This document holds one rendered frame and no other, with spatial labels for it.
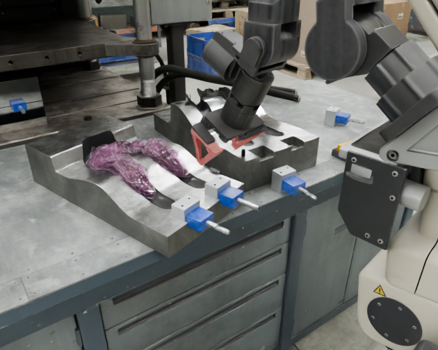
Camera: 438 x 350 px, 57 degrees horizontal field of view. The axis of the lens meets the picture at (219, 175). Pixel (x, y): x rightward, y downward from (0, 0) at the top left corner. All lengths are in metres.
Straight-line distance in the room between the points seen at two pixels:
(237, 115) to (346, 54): 0.24
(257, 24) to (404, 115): 0.25
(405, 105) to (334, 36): 0.12
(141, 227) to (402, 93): 0.56
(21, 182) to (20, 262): 0.34
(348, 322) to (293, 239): 0.69
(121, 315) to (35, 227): 0.28
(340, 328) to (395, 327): 0.95
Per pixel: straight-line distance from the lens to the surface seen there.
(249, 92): 0.66
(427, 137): 0.54
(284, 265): 1.31
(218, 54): 0.69
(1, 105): 1.56
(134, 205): 0.89
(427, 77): 0.52
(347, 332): 1.82
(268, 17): 0.61
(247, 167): 1.00
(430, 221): 0.79
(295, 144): 1.15
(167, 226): 0.83
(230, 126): 0.71
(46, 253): 0.91
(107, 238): 0.91
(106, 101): 1.78
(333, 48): 0.54
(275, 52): 0.62
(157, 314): 1.10
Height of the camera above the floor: 1.34
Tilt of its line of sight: 29 degrees down
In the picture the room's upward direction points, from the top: straight up
